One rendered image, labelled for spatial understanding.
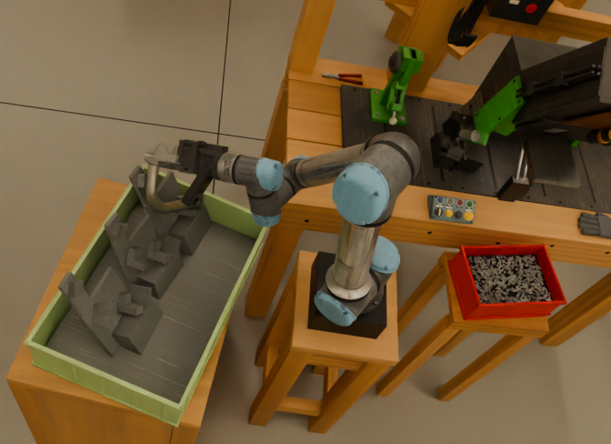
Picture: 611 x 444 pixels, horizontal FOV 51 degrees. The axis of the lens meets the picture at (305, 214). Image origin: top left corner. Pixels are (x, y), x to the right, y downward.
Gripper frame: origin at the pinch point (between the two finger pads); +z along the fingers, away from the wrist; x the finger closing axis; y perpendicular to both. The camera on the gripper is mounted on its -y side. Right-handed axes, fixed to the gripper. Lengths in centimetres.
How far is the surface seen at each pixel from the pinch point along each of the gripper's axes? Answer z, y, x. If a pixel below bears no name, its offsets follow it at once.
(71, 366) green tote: 5, -52, 18
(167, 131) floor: 86, 6, -133
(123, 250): 2.1, -23.2, 6.3
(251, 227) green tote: -14.2, -16.7, -33.4
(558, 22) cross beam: -87, 67, -108
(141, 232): 1.9, -18.9, -0.3
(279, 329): -14, -57, -70
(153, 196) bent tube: -0.8, -8.6, 0.3
